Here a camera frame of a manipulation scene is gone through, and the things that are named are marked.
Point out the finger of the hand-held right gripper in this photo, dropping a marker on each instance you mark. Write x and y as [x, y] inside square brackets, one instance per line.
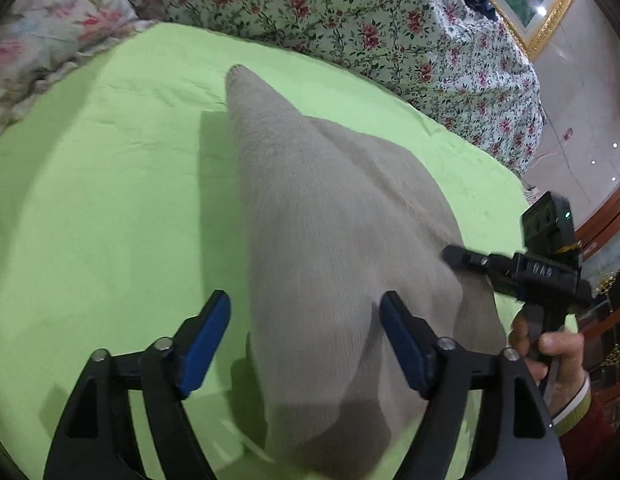
[479, 261]

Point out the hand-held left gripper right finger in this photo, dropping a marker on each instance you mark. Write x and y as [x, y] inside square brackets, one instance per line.
[404, 345]

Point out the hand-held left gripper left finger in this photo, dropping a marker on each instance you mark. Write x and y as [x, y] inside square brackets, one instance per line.
[205, 345]

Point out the beige patterned knit sweater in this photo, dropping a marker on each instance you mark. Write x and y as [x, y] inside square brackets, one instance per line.
[330, 260]

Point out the person's right forearm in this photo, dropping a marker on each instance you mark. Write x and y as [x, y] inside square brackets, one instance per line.
[599, 435]

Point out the person's right hand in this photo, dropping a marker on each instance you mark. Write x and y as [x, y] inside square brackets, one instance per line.
[564, 352]

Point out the red-brown wooden furniture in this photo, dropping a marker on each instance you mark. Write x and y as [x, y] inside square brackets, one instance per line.
[607, 240]

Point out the bright green blanket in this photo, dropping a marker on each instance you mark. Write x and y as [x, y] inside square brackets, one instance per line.
[90, 210]

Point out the white red-flowered quilt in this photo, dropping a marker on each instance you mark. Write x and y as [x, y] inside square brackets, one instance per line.
[389, 35]

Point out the pink floral ruffled pillow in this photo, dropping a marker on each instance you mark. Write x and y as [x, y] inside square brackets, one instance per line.
[50, 20]

